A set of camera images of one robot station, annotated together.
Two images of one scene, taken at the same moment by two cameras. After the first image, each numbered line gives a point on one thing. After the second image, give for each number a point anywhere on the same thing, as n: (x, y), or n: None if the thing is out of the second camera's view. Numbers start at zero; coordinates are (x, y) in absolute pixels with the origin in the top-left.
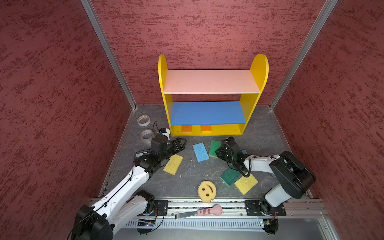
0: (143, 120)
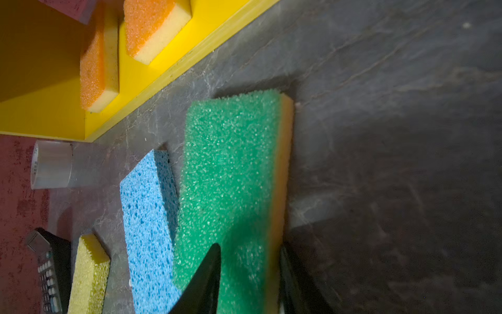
0: (51, 165)
